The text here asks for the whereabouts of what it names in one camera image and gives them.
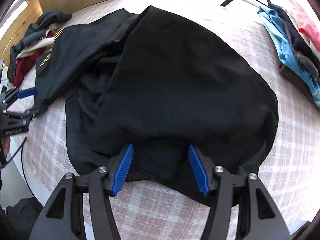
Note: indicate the black puffer jacket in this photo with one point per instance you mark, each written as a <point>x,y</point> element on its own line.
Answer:
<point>23,216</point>

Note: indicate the cream white garment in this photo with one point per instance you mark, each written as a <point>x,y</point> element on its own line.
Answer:
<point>32,46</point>

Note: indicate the dark red garment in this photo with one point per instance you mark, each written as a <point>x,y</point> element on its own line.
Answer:
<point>25,64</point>

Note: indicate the person's left hand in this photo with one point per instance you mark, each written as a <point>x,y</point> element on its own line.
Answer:
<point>5,145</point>

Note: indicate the blue folded garment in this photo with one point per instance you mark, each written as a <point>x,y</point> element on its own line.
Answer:
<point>287,50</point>

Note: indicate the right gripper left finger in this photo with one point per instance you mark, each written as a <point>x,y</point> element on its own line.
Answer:
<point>62,216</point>

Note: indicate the black yellow-striped shorts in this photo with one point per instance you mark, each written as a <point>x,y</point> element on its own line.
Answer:
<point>161,83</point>

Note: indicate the black clothes pile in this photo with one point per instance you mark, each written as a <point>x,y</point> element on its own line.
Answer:
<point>34,32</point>

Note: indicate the dark navy folded garment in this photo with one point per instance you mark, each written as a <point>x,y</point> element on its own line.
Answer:
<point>301,45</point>

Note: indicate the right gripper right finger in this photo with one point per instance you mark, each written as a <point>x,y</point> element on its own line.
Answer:
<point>258,217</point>

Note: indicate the pine plank board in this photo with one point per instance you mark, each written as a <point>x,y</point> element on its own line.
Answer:
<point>16,25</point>

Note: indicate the pink red folded garment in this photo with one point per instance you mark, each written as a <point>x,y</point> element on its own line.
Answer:
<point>305,24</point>

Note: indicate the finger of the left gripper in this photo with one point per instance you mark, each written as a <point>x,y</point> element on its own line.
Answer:
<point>18,118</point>
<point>10,96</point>

